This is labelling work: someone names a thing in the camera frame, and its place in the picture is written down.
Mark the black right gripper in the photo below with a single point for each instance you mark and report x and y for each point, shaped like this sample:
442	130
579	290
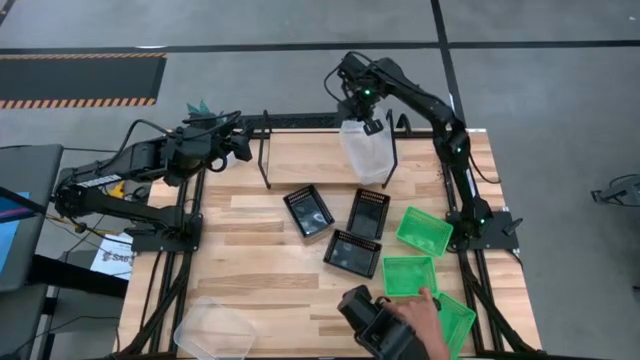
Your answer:
365	107

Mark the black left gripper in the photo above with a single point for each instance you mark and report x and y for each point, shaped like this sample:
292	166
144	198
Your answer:
220	150

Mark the clear plastic basket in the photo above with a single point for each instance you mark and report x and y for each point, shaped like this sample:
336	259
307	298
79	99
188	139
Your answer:
370	160
215	332

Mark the black mesh plastic basket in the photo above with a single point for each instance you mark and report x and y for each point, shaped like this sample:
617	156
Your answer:
352	255
368	217
309	212

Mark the green mesh plastic basket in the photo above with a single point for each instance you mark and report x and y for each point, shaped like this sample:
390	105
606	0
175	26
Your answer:
407	276
457	322
425	232

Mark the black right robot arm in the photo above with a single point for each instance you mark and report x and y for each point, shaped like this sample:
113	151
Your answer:
425	105

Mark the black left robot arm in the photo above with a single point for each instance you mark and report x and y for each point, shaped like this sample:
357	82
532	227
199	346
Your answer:
125	209

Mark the snake plant in white pot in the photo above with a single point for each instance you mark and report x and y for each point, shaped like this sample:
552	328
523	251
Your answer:
200	107

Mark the yellow connector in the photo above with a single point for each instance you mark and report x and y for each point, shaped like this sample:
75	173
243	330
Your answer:
118	191

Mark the white printed paper sheet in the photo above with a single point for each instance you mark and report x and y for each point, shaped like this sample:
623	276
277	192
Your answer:
112	257

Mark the black hazard-striped floor mat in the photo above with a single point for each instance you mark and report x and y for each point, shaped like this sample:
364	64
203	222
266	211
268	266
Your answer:
80	77

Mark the person's hand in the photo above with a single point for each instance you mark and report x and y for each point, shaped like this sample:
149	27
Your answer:
420	320

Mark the grey side desk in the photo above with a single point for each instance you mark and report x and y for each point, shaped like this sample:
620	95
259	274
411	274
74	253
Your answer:
35	170

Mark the blue screen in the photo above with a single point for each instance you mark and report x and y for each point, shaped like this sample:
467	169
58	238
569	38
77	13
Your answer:
7	235

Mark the black floor stand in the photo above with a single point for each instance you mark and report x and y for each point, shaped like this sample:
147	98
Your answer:
620	192

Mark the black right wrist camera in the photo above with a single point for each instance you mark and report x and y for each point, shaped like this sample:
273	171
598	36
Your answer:
352	67

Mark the black aluminium table frame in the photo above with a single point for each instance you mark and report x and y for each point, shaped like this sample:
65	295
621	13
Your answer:
300	121

